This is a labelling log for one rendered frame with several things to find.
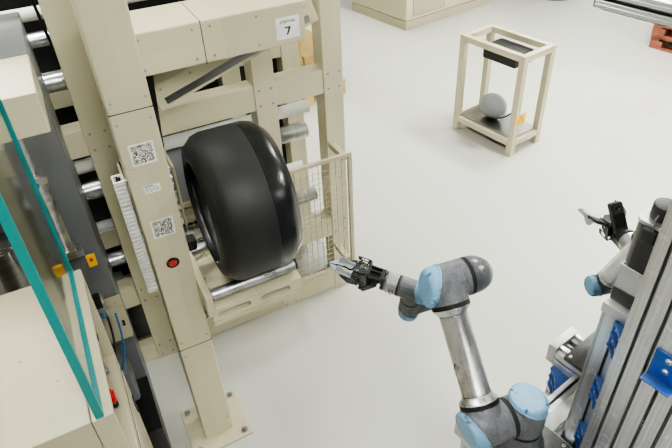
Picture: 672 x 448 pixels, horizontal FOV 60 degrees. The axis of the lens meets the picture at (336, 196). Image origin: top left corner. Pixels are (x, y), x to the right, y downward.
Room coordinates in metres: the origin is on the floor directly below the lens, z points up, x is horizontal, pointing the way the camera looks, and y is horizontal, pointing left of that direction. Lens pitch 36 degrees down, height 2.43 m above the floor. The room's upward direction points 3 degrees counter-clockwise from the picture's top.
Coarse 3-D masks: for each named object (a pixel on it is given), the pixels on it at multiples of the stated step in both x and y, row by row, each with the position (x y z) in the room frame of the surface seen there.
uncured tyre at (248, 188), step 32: (224, 128) 1.79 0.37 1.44; (256, 128) 1.77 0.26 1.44; (192, 160) 1.66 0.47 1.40; (224, 160) 1.61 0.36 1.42; (256, 160) 1.62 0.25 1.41; (192, 192) 1.85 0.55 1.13; (224, 192) 1.52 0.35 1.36; (256, 192) 1.54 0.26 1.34; (288, 192) 1.57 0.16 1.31; (224, 224) 1.47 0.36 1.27; (256, 224) 1.48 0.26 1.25; (288, 224) 1.52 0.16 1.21; (224, 256) 1.47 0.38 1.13; (256, 256) 1.47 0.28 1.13; (288, 256) 1.54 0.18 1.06
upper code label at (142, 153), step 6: (138, 144) 1.53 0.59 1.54; (144, 144) 1.54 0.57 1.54; (150, 144) 1.55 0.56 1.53; (132, 150) 1.52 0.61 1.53; (138, 150) 1.53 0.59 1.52; (144, 150) 1.54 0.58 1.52; (150, 150) 1.54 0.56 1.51; (132, 156) 1.52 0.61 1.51; (138, 156) 1.53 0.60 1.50; (144, 156) 1.53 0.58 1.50; (150, 156) 1.54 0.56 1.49; (156, 156) 1.55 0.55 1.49; (132, 162) 1.52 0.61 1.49; (138, 162) 1.52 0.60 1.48; (144, 162) 1.53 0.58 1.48; (150, 162) 1.54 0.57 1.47
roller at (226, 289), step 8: (288, 264) 1.65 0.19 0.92; (296, 264) 1.65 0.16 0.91; (264, 272) 1.61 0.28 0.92; (272, 272) 1.61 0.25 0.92; (280, 272) 1.62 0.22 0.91; (288, 272) 1.64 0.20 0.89; (240, 280) 1.57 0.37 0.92; (248, 280) 1.57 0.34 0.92; (256, 280) 1.58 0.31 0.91; (264, 280) 1.59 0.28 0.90; (216, 288) 1.53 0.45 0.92; (224, 288) 1.54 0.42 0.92; (232, 288) 1.54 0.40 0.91; (240, 288) 1.55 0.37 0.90; (216, 296) 1.51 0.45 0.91; (224, 296) 1.52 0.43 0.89
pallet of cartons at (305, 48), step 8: (304, 40) 5.16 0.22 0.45; (304, 48) 4.97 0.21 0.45; (312, 48) 4.96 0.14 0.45; (304, 56) 4.79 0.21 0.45; (312, 56) 4.81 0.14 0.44; (304, 64) 4.77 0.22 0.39; (344, 80) 4.95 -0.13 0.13; (344, 88) 4.95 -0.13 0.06; (312, 96) 4.75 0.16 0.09; (312, 104) 4.75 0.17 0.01
